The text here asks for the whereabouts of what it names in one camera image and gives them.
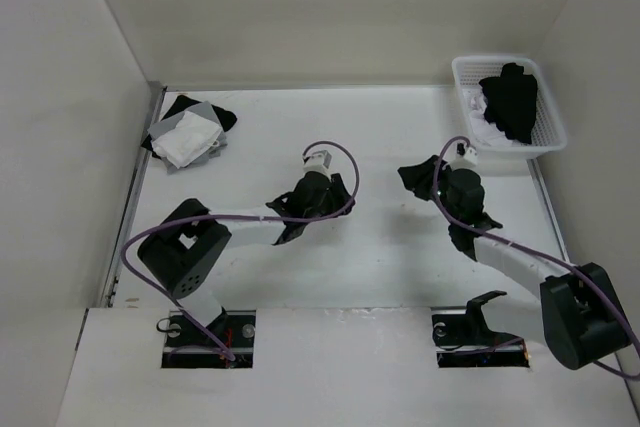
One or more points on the black tank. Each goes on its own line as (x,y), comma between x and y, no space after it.
(511,101)
(226,118)

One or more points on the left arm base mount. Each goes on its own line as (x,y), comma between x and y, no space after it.
(187,347)

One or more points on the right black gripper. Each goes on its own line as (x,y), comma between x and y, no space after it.
(417,177)

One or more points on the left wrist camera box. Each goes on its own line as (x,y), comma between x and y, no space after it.
(318,162)

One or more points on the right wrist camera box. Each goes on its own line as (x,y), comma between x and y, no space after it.
(466,157)

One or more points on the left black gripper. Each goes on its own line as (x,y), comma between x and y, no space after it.
(338,196)

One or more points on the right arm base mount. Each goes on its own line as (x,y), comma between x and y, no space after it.
(463,339)

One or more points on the folded white tank top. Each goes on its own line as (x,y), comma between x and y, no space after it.
(192,136)

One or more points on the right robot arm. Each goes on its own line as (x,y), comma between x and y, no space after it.
(579,317)

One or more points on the white tank top in basket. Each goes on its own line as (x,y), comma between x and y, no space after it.
(487,133)

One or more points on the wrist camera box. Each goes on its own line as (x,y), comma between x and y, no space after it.
(318,162)
(466,157)

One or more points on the white plastic basket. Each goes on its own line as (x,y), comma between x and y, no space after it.
(548,133)

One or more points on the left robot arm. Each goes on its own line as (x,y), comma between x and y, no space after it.
(182,251)

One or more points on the folded black tank top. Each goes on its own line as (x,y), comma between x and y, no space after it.
(226,118)

